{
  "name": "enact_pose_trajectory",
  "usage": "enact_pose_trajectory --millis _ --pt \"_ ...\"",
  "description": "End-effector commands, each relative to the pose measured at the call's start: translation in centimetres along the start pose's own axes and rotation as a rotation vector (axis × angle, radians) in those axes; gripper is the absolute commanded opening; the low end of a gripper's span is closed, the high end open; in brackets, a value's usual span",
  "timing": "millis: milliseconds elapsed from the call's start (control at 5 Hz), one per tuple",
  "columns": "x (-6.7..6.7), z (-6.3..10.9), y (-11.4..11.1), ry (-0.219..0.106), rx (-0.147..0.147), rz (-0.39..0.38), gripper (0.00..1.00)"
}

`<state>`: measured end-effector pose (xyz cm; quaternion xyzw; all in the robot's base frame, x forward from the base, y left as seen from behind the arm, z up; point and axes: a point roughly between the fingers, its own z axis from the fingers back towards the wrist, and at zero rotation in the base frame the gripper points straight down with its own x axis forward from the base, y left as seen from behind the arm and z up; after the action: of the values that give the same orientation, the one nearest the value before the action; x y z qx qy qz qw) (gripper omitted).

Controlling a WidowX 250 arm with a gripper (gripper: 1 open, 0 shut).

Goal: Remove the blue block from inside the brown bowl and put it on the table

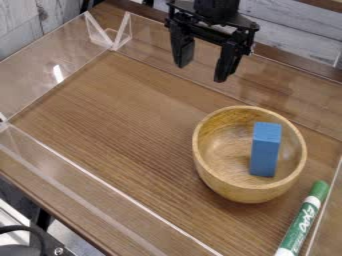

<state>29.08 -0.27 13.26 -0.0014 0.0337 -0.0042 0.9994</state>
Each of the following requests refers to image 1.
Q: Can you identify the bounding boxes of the light wooden bowl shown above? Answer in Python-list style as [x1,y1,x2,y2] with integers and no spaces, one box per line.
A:
[193,106,308,204]

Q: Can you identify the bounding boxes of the green Expo marker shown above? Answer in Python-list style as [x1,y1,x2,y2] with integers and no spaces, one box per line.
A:
[274,180,330,256]

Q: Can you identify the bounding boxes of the black metal bracket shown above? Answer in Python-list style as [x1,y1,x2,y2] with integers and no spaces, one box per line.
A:
[28,224,76,256]

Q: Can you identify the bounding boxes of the black cable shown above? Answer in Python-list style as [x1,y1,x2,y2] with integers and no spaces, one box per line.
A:
[0,224,48,256]

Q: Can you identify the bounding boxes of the blue rectangular block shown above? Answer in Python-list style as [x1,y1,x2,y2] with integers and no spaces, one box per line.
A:
[250,122,282,177]

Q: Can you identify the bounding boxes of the clear acrylic tray wall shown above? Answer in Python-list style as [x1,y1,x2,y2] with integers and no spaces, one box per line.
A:
[0,6,342,256]

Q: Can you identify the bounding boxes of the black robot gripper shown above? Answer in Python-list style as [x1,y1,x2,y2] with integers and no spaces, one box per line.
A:
[166,0,261,83]

